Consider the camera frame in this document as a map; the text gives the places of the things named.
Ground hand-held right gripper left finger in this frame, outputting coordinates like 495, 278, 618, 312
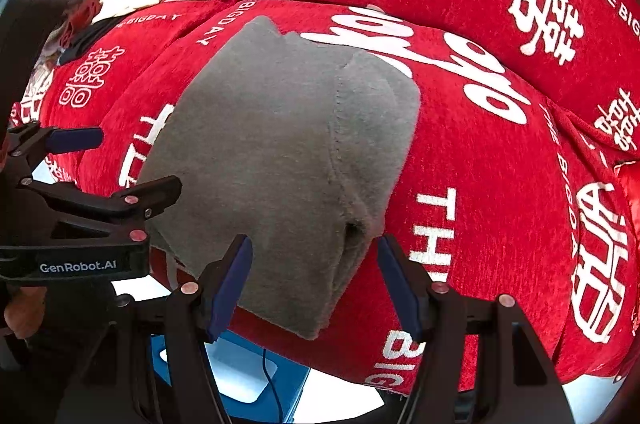
55, 235, 253, 424

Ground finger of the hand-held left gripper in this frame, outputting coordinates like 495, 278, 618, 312
15, 176, 183, 241
7, 122, 104, 165

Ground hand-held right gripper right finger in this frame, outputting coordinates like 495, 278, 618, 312
377, 235, 576, 424

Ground grey sweater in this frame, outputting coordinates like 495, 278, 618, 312
135, 16, 423, 340

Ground person's left hand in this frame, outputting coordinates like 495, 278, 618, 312
2, 289, 47, 341

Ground white flat box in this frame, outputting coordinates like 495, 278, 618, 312
202, 344, 278, 405

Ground black cloth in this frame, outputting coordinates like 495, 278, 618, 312
57, 18, 123, 65

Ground dark brown cloth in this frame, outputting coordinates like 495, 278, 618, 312
0, 0, 66, 129

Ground blue white floor mat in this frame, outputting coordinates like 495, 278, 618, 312
150, 329, 311, 424

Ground red printed sofa cover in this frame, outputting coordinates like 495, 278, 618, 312
10, 0, 640, 395

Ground cream white cloth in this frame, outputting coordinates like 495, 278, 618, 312
92, 0, 168, 23

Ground dark cable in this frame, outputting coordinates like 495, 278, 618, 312
259, 348, 287, 424

